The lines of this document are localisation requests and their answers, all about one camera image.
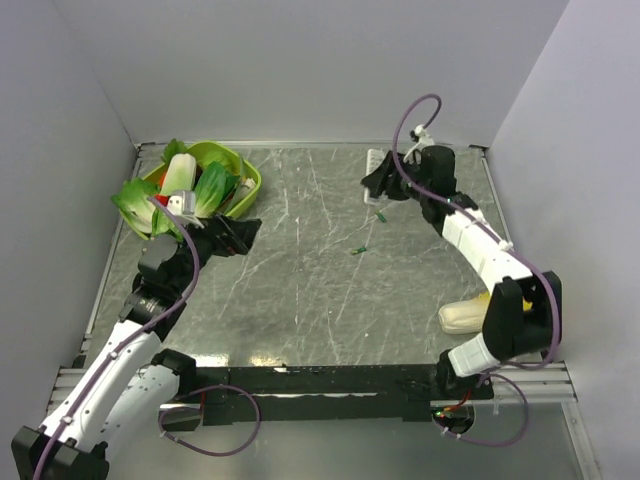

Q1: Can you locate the yellow napa cabbage toy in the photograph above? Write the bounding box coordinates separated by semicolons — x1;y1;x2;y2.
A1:
438;293;490;335

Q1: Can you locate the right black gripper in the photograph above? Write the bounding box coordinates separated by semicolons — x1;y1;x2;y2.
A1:
360;151;430;204

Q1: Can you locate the green bok choy right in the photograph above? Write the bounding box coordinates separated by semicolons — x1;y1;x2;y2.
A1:
194;162;240;218

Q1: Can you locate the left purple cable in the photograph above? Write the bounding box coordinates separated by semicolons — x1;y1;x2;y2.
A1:
30;195;262;480

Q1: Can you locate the green plastic basket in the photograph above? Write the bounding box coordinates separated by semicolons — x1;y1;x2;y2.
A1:
140;140;263;236

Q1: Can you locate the green lettuce leaf left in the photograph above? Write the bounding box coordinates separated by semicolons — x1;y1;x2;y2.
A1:
111;177;159;238

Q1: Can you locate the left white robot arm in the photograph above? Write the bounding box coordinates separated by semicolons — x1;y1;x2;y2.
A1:
11;215;262;479

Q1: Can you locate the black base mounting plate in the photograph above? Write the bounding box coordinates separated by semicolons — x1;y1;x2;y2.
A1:
171;364;494;426

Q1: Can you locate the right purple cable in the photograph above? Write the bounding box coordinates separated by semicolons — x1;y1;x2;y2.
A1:
391;94;560;447

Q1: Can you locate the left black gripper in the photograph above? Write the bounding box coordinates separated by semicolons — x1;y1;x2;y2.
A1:
172;210;261;293

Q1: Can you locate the long white green cabbage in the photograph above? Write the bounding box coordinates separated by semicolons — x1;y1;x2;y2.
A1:
160;153;197;196

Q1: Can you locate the purple cable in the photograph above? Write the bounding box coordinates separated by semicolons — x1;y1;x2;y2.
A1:
30;195;262;480
391;94;560;447

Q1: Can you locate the aluminium rail frame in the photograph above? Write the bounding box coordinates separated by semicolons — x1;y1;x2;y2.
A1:
47;141;601;480

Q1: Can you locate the beige remote control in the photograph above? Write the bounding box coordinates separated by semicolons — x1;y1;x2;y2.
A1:
363;149;386;206

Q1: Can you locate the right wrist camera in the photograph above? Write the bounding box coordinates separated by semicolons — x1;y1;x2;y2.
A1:
403;125;435;165

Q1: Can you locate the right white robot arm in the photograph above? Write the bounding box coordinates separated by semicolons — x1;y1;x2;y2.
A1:
361;145;562;399

